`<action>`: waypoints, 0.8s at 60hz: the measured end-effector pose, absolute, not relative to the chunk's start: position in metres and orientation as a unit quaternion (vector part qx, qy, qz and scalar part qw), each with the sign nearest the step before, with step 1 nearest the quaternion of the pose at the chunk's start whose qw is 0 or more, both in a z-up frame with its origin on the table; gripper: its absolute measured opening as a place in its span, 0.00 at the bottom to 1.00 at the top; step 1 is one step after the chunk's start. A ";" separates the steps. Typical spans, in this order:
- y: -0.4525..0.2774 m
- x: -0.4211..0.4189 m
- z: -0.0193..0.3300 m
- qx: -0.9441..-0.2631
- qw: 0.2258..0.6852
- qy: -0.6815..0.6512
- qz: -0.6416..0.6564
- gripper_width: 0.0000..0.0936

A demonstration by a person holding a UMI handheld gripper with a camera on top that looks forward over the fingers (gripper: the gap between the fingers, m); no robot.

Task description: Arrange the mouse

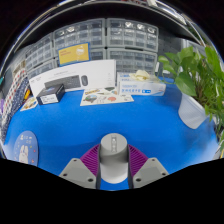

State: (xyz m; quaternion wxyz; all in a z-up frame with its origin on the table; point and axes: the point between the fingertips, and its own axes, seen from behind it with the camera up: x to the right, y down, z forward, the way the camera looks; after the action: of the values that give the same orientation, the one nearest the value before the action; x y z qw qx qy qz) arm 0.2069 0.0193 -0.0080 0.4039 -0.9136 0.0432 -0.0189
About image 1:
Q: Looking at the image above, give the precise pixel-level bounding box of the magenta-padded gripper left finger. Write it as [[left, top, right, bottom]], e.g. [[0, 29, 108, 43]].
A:
[[59, 143, 102, 190]]

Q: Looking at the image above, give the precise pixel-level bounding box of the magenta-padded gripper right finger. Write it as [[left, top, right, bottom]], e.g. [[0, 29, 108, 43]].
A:
[[127, 143, 170, 190]]

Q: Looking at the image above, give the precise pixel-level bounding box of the white computer mouse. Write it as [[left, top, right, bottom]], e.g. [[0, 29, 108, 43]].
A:
[[99, 132, 130, 185]]

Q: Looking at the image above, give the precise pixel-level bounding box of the round blue rabbit-print mouse pad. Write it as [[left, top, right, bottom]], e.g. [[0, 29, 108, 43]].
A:
[[13, 130, 40, 167]]

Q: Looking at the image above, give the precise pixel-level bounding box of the large sticker sheet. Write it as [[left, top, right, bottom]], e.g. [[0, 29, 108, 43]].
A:
[[79, 87, 135, 107]]

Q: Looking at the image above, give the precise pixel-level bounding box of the blue-white glove box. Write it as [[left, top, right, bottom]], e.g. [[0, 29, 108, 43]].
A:
[[116, 69, 167, 97]]

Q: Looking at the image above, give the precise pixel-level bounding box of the small black box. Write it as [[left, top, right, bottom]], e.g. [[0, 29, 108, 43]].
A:
[[35, 83, 66, 106]]

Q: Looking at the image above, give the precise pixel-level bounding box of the small sticker sheet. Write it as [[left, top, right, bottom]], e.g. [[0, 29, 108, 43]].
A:
[[19, 96, 39, 112]]

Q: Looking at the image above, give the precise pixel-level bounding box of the long white keyboard box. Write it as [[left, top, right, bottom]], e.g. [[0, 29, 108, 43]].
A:
[[28, 59, 117, 98]]

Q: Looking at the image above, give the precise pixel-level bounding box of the green plant in white pot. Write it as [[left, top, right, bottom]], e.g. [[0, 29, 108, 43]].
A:
[[158, 45, 224, 154]]

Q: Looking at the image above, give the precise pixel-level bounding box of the checkered and dotted cloth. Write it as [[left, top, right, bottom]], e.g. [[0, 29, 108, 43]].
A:
[[0, 68, 31, 141]]

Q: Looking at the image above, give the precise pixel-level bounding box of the clear drawer parts cabinet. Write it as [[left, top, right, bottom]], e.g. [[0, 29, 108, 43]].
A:
[[26, 59, 58, 80], [105, 17, 160, 53], [106, 49, 158, 76], [53, 18, 106, 51], [89, 48, 107, 62], [24, 34, 56, 72]]

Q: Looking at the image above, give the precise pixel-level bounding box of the yellow card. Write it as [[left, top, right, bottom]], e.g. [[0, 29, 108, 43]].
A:
[[57, 42, 91, 67]]

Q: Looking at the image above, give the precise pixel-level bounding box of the overhead shelf unit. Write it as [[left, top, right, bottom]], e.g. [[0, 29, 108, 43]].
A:
[[16, 0, 201, 43]]

